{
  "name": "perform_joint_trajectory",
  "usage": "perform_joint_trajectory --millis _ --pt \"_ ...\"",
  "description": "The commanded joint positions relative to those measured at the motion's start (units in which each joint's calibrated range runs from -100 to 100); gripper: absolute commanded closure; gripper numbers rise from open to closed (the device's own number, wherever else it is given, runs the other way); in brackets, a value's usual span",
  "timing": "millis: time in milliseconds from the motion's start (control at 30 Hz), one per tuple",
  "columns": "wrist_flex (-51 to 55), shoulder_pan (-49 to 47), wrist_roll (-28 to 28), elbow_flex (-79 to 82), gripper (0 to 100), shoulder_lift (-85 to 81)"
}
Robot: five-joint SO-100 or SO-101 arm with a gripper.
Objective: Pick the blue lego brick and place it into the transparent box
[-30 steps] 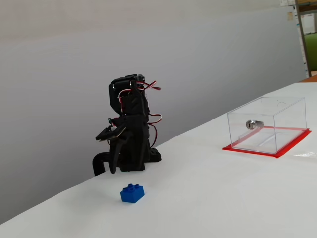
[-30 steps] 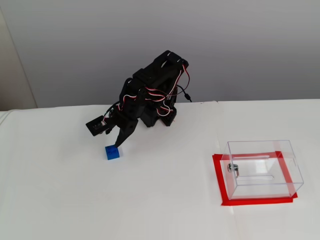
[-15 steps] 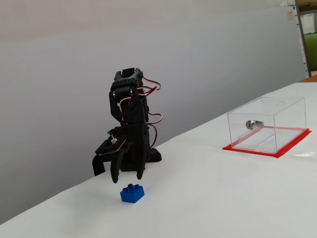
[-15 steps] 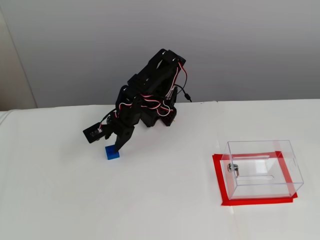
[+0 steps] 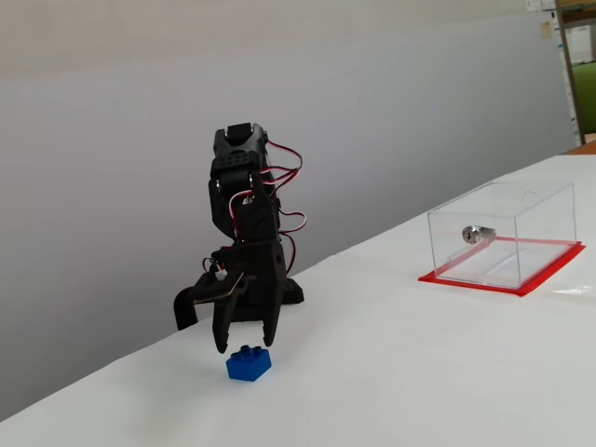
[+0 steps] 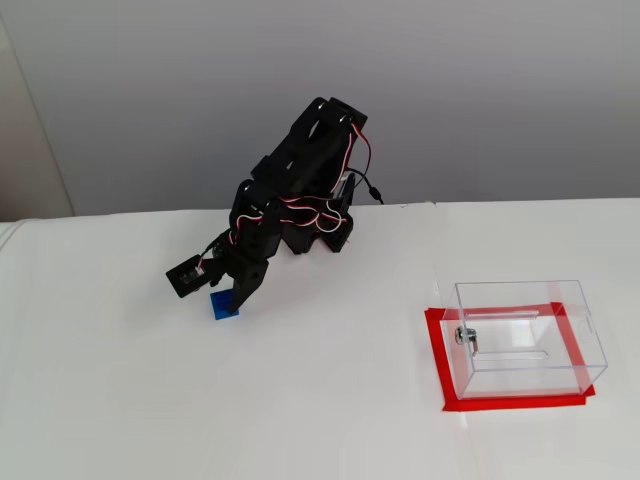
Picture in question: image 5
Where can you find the red tape frame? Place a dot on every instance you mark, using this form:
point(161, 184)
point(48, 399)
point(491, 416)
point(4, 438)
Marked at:
point(465, 285)

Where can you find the white storage box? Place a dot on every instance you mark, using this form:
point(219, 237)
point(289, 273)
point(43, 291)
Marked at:
point(579, 44)

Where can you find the green panel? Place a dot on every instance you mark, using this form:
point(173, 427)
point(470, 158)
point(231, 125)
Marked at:
point(586, 98)

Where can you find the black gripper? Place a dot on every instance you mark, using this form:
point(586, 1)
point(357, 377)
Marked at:
point(259, 264)

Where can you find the wooden shelf frame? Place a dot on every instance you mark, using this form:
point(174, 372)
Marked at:
point(570, 74)

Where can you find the black wrist camera board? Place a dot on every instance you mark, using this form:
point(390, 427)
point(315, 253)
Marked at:
point(219, 293)

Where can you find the silver lock cylinder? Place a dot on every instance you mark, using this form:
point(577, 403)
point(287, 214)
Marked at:
point(470, 234)

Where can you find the beige sticky note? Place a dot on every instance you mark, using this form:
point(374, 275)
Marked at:
point(545, 29)

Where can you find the black table clamp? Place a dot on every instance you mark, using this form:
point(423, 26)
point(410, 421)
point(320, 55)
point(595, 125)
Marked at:
point(184, 307)

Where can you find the transparent plastic box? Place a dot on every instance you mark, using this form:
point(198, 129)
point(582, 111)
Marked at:
point(535, 219)

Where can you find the blue lego brick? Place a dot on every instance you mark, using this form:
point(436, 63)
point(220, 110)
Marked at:
point(247, 368)

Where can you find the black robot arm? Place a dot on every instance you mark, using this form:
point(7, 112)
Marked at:
point(237, 163)

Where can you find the white paper label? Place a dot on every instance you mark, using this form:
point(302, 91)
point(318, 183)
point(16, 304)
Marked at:
point(540, 4)

